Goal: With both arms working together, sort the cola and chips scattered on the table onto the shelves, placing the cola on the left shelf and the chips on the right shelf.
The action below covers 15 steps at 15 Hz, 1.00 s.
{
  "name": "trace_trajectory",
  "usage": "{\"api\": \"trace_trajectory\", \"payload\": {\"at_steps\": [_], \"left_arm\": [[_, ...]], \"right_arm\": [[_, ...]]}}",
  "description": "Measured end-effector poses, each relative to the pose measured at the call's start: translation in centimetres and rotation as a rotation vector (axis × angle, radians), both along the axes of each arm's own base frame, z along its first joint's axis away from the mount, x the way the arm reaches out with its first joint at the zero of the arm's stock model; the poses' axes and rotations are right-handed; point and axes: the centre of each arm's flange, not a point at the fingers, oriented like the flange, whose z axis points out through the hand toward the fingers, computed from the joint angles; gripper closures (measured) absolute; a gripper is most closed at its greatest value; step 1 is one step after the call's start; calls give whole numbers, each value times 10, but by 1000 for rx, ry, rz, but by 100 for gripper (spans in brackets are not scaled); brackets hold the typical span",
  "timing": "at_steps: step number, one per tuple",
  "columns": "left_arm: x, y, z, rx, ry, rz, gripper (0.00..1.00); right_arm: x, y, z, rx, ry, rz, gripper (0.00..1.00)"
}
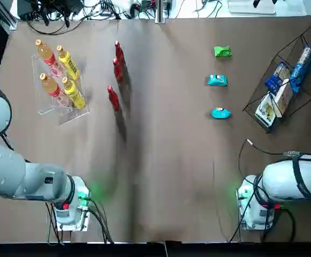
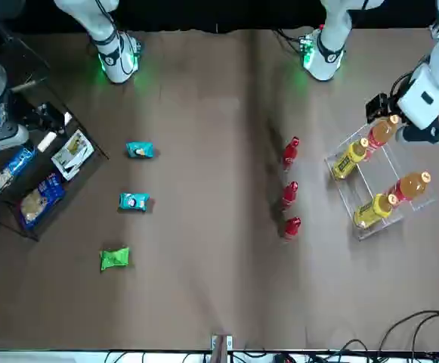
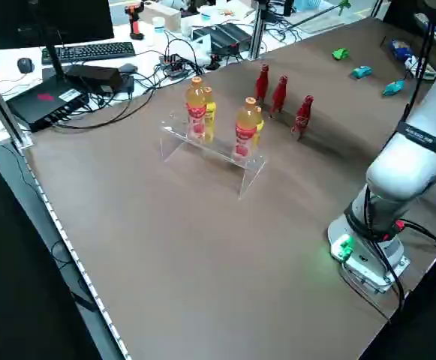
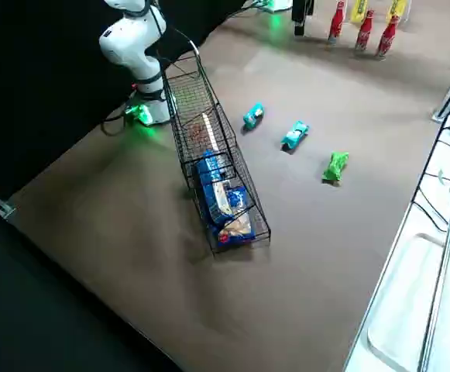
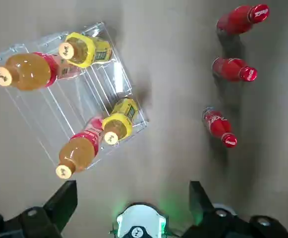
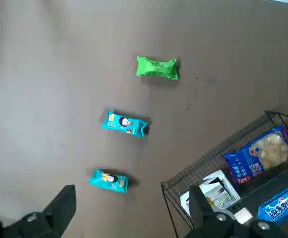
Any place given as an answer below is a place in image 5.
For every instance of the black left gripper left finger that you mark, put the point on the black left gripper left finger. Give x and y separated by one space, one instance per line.
47 218

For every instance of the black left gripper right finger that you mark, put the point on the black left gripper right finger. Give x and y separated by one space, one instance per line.
208 223

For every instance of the red cola bottle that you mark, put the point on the red cola bottle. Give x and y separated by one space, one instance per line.
238 21
230 69
216 124

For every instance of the clear acrylic bottle shelf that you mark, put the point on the clear acrylic bottle shelf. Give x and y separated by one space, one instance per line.
67 104

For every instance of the orange tea bottle red label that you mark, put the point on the orange tea bottle red label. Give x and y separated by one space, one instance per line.
79 148
27 72

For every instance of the tea bottle yellow label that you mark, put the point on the tea bottle yellow label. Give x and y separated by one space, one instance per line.
84 49
120 119

